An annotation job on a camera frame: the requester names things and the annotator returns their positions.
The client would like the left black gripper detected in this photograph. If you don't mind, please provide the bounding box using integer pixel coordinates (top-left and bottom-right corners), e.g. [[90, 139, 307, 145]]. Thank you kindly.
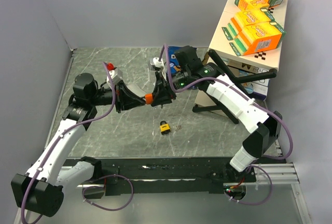
[[90, 80, 146, 113]]

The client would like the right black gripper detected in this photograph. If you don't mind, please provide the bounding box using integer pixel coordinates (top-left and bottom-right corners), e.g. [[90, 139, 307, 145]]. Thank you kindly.
[[148, 68, 189, 108]]

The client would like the orange black small padlock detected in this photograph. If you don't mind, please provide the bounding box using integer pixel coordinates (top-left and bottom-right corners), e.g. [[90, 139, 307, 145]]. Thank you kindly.
[[145, 93, 154, 105]]

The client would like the yellow padlock black shackle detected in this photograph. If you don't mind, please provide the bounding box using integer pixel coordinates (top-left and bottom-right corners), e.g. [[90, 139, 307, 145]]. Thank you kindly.
[[160, 121, 171, 135]]

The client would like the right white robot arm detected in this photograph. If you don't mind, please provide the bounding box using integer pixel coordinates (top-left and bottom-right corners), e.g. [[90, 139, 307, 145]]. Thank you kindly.
[[146, 46, 282, 182]]

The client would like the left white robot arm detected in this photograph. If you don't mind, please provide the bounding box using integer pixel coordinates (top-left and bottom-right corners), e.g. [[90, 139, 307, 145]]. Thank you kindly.
[[11, 71, 151, 223]]

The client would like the blue Doritos chip bag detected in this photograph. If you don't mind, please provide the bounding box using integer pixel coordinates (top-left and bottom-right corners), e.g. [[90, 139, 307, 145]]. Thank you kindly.
[[167, 45, 201, 81]]

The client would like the black folding stand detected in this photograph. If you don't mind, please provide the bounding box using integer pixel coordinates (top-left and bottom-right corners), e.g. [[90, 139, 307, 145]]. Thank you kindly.
[[192, 49, 277, 124]]

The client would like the white cardboard box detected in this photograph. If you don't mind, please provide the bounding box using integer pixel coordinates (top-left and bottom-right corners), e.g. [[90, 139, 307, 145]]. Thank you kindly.
[[195, 51, 270, 105]]

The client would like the yellow sponge pack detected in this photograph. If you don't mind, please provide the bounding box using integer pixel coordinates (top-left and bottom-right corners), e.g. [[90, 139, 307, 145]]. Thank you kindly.
[[222, 8, 274, 40], [229, 21, 286, 57]]

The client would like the white shelf board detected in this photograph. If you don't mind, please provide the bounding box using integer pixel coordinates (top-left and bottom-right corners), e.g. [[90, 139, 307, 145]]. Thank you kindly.
[[209, 0, 287, 69]]

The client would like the front yellow sponge pack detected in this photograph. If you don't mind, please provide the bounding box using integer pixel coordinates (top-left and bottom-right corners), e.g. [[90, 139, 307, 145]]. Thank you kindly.
[[229, 21, 286, 57]]

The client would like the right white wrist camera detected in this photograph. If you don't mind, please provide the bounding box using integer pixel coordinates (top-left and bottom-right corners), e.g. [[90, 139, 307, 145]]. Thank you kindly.
[[148, 57, 167, 79]]

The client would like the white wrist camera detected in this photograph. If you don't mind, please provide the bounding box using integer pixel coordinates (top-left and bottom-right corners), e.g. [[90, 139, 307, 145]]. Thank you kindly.
[[106, 63, 123, 85], [148, 57, 167, 79]]

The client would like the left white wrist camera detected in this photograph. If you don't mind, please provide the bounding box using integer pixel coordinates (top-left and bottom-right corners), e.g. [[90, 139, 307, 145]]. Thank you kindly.
[[106, 63, 123, 85]]

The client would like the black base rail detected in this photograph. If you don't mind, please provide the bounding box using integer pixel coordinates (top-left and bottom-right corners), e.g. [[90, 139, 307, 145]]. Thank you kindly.
[[90, 157, 256, 196]]

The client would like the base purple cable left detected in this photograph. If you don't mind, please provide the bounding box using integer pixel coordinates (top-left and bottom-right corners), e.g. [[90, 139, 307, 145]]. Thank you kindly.
[[81, 173, 134, 211]]

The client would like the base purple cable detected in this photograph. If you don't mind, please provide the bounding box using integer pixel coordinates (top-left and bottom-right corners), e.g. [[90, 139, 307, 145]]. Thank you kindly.
[[81, 173, 134, 211], [224, 165, 273, 206]]

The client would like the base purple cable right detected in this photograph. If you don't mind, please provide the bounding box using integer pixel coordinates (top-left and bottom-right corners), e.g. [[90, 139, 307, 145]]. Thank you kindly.
[[224, 165, 273, 206]]

